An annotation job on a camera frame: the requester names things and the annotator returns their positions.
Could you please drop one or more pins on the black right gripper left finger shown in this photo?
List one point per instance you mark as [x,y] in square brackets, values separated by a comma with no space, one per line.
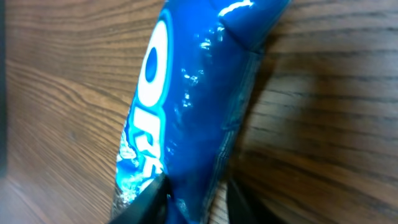
[150,207]

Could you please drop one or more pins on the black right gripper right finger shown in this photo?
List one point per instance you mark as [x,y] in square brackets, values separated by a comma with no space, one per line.
[245,208]

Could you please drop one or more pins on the blue Oreo cookie pack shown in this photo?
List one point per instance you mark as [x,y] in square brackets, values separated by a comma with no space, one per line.
[192,93]

